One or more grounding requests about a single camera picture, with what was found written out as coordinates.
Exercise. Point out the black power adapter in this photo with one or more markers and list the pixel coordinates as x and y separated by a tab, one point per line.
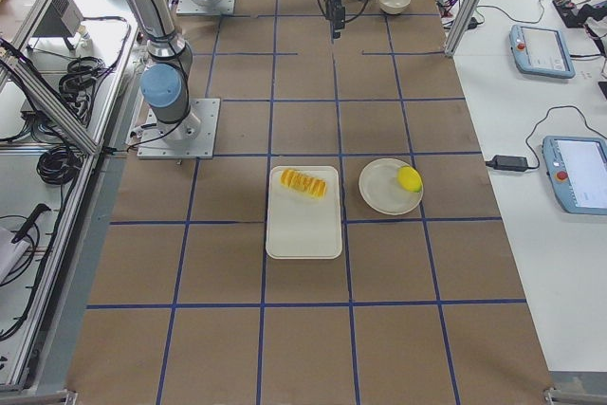
508	163

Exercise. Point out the cream bowl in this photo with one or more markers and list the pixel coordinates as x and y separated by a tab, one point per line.
393	7

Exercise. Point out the orange striped bread roll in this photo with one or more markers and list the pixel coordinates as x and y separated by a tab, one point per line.
300	182

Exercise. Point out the cream round plate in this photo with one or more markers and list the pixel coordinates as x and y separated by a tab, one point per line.
380	190

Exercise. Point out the yellow lemon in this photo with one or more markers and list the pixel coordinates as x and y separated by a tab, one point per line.
409	179

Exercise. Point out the grey control box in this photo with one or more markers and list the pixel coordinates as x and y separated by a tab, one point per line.
61	19

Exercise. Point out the near blue teach pendant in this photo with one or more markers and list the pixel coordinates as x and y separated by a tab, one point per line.
576	168

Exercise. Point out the white rectangular tray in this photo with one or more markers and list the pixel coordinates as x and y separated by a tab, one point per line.
300	225

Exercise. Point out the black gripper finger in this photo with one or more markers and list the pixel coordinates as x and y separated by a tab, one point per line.
340	17
334	21

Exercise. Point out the far blue teach pendant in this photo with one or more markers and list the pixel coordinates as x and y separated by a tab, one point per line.
541	52

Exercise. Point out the blue teach pendant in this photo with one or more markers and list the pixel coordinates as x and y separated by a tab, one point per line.
576	168
541	52

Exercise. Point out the aluminium frame post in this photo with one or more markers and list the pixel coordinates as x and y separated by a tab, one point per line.
469	2

